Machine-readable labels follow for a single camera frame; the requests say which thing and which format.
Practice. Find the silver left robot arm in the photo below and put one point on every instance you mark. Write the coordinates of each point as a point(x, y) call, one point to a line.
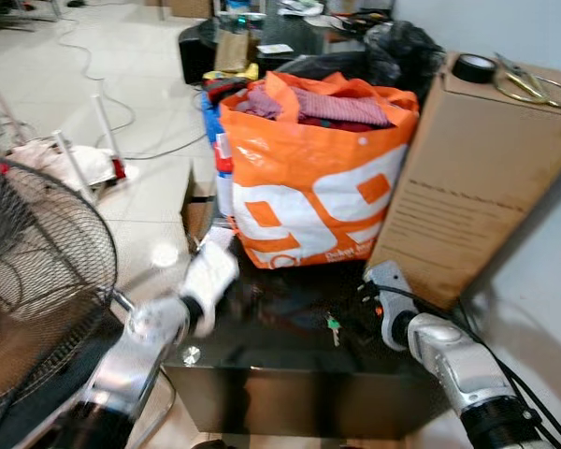
point(136, 351)

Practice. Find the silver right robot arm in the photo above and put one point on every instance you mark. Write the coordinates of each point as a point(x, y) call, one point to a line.
point(458, 363)

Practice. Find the keys with green tag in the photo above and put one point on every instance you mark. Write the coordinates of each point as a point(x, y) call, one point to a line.
point(334, 327)

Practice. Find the black glossy table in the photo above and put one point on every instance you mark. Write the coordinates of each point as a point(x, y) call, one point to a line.
point(290, 393)

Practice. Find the orange white shopping bag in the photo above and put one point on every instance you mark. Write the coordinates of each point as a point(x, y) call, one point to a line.
point(309, 178)

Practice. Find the tall brown cardboard box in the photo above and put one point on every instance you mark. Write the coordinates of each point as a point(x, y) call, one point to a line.
point(477, 178)

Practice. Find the pink striped cloth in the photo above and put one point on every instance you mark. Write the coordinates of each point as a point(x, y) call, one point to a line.
point(341, 108)

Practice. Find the small brown cardboard box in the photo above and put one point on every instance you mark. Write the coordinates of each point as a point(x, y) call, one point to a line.
point(196, 220)

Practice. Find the silver round table bolt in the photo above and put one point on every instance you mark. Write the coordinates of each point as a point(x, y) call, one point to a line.
point(191, 354)

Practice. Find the purple cloth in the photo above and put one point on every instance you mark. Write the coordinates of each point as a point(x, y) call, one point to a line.
point(259, 101)

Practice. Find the black tape roll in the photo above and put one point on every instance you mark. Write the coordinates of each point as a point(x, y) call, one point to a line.
point(460, 71)

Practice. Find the black plastic rubbish bag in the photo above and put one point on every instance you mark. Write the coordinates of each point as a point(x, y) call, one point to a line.
point(402, 51)

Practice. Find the brown paper bag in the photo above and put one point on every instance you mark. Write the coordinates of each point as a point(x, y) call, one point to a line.
point(231, 51)

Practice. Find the black low cabinet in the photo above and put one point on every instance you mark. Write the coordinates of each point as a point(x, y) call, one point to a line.
point(198, 51)

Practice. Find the white pole rack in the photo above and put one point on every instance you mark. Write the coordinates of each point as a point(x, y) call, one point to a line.
point(106, 126)

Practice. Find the beige crumpled cloth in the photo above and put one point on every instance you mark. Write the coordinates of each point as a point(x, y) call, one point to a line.
point(75, 164)

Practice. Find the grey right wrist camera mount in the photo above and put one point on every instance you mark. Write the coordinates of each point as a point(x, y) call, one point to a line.
point(391, 313)

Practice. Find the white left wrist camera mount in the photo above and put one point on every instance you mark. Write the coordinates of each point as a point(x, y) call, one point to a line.
point(210, 276)

